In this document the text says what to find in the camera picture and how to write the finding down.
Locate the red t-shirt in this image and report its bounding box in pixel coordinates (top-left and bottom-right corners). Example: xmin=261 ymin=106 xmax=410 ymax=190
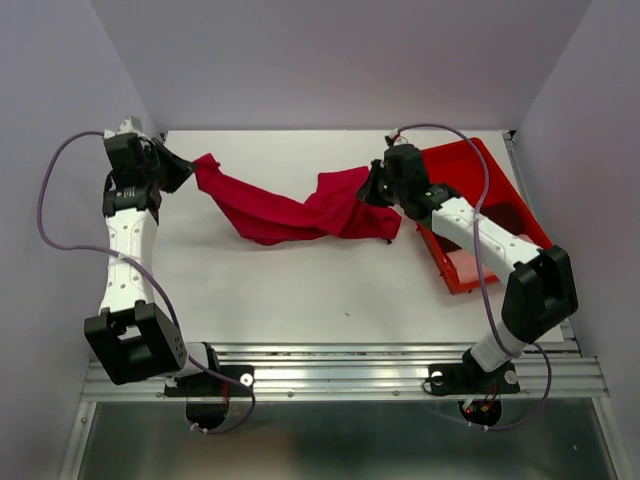
xmin=195 ymin=154 xmax=402 ymax=246

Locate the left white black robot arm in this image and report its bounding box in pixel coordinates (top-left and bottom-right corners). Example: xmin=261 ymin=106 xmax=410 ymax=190
xmin=84 ymin=116 xmax=223 ymax=394

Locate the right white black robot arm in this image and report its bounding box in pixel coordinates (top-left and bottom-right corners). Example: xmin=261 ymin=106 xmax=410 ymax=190
xmin=356 ymin=128 xmax=578 ymax=396

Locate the red plastic bin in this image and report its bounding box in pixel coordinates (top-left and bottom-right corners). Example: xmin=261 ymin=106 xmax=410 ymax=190
xmin=416 ymin=137 xmax=552 ymax=295

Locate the pink rolled t-shirt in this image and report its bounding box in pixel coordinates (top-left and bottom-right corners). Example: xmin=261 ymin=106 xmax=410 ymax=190
xmin=446 ymin=233 xmax=539 ymax=290

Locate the dark maroon rolled t-shirt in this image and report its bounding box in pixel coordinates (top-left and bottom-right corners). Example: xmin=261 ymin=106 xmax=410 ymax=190
xmin=481 ymin=202 xmax=523 ymax=225

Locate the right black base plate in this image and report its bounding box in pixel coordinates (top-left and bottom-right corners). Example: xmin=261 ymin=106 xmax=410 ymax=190
xmin=422 ymin=362 xmax=521 ymax=397

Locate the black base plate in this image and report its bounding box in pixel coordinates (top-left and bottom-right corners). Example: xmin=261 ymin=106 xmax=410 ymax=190
xmin=164 ymin=365 xmax=255 ymax=398
xmin=422 ymin=362 xmax=521 ymax=397

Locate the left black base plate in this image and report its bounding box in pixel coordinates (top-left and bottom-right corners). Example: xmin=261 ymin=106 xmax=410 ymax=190
xmin=164 ymin=365 xmax=255 ymax=398

